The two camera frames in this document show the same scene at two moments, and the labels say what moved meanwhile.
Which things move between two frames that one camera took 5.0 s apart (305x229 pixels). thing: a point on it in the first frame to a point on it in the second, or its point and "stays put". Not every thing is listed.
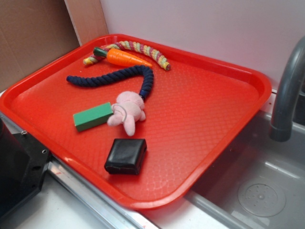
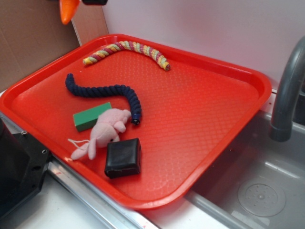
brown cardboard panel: (33, 32) stays put
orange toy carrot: (120, 57) to (68, 8)
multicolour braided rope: (132, 45) stays put
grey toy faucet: (280, 130) stays put
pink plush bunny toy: (128, 108) to (109, 122)
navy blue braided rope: (99, 78) to (131, 96)
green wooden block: (93, 117) stays put
